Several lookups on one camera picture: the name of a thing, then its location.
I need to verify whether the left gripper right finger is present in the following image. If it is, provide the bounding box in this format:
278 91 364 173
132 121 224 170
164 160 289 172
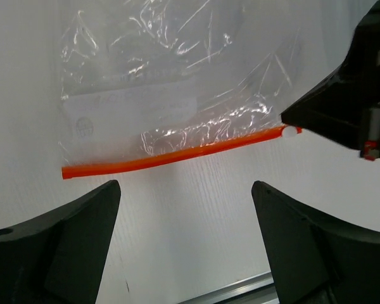
251 181 380 303

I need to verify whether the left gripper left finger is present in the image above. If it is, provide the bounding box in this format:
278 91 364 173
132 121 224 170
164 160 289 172
0 180 120 303

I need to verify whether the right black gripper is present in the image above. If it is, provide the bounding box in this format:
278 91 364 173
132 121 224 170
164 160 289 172
281 1 380 161

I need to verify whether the clear orange zip top bag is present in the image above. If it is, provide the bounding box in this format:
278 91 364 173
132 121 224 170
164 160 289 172
56 1 305 179

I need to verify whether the aluminium mounting rail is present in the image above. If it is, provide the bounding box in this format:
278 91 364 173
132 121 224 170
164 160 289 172
182 272 279 304

